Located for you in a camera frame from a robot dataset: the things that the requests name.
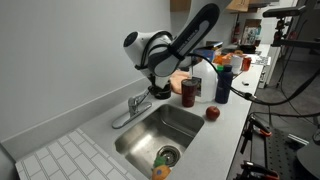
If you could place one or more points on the white brick tile panel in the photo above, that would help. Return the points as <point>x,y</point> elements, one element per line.
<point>74,156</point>

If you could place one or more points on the white plastic jug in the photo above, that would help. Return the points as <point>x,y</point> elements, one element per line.
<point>207,77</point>

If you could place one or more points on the dark red lidded tumbler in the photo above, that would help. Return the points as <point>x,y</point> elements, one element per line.
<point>189,87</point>

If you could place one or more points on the orange can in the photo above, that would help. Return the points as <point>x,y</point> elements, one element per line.
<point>246,63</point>

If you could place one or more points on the dark blue bottle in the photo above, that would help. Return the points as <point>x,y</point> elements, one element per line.
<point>225,78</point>

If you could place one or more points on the orange pineapple plush toy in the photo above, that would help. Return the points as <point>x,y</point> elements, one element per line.
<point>160,169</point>

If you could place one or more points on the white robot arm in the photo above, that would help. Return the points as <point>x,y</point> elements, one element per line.
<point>157,54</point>

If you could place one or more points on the metal sink drain strainer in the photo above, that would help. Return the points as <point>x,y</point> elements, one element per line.
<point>170,153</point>

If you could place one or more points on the black camera on stand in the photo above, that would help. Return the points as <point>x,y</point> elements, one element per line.
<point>279,37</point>

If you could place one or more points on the chrome faucet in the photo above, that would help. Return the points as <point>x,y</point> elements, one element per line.
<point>136,106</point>

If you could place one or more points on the red apple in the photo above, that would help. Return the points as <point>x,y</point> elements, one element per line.
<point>212,113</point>

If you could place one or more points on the white paper cup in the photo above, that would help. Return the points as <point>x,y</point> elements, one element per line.
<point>236,62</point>

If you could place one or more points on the stainless steel sink basin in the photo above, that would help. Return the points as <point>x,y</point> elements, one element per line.
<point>167,125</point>

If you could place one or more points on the orange microfiber cloth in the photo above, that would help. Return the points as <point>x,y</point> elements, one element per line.
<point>176,78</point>

